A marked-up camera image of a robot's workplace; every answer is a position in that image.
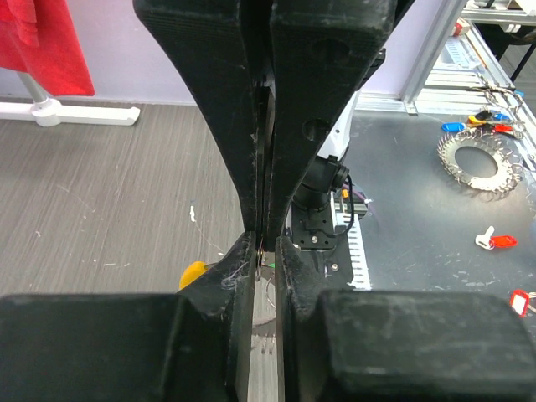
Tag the white metal clothes rack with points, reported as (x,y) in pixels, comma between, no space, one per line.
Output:
(47,111)

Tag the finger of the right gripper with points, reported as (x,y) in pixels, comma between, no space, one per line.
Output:
(321,51)
(208,43)

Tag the black mounting base plate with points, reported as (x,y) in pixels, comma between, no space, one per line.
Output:
(321,236)

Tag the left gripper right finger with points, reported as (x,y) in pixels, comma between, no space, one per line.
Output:
(339,344)

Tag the red tag with white key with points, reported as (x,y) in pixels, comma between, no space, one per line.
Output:
(489,241)

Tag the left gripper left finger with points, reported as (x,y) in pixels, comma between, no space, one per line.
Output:
(190,345)

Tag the grey slotted cable duct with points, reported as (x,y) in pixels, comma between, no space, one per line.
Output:
(360,271)

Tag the colourful key tag bunch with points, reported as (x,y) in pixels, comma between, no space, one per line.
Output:
(485,122)

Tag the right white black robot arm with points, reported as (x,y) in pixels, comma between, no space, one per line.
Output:
(271,79)

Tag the bright red shirt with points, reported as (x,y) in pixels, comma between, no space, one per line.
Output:
(39,38)

